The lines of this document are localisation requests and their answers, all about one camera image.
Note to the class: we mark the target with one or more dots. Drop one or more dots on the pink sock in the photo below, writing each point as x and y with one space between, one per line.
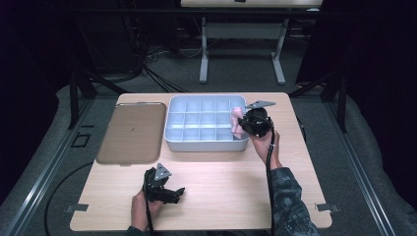
237 123

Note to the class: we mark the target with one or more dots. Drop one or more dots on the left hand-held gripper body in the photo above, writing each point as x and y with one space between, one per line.
157 183

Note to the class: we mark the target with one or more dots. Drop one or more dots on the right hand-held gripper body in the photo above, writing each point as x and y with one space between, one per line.
259 121

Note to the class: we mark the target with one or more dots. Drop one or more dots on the aluminium floor rail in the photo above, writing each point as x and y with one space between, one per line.
49 167
360 170

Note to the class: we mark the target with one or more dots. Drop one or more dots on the person's right hand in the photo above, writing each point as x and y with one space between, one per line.
262 149

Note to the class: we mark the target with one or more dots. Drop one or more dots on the person's left hand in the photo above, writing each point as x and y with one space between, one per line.
141 209

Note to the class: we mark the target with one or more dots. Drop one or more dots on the brown tray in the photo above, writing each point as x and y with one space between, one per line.
132 132

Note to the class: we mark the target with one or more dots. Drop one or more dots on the white table frame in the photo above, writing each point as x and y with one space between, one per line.
242 31

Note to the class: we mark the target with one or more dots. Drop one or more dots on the white divided organizer box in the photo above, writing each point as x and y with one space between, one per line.
203 123

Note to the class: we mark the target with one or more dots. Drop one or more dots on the black metal stand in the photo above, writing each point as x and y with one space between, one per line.
73 98
342 105

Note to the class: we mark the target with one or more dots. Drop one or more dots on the metal table bracket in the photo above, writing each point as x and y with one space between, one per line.
77 207
327 207

